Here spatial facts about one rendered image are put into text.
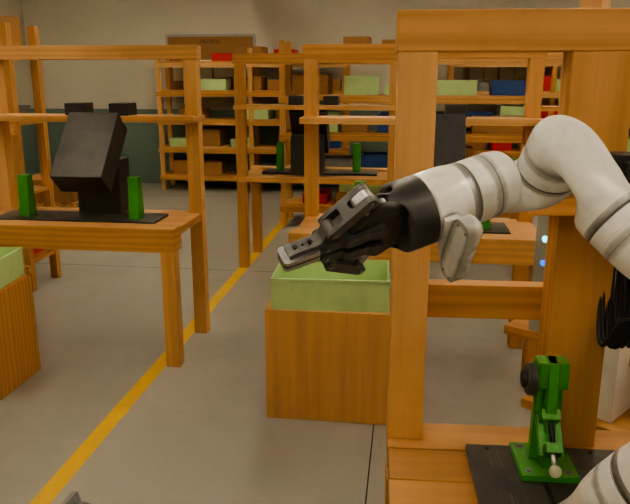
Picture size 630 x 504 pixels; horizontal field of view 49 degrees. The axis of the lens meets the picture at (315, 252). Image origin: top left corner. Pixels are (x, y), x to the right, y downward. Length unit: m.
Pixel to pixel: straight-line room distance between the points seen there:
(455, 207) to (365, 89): 7.63
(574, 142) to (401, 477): 1.12
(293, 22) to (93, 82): 3.55
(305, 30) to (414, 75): 9.88
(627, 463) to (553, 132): 0.36
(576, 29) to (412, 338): 0.81
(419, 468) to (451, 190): 1.14
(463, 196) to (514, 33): 0.98
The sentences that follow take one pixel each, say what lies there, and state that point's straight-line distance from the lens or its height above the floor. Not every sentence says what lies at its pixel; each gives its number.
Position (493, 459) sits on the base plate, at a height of 0.90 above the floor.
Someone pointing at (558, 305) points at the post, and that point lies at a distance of 1.78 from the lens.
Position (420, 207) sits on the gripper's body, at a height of 1.67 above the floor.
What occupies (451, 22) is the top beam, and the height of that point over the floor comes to 1.91.
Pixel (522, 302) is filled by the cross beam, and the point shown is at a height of 1.23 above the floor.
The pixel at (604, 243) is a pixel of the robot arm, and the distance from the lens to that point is 0.77.
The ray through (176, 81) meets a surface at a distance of 11.96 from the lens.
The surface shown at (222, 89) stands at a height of 1.59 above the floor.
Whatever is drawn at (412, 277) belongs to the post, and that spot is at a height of 1.32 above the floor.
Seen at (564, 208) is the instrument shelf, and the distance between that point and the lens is 1.59.
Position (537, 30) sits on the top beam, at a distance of 1.67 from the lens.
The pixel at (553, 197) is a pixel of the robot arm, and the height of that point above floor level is 1.67.
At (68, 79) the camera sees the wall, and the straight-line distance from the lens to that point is 12.71.
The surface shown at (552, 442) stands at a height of 1.00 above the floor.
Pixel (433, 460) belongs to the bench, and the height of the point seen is 0.88.
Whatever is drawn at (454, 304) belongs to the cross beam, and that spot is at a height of 1.22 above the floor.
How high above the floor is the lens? 1.80
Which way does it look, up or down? 14 degrees down
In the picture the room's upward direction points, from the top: straight up
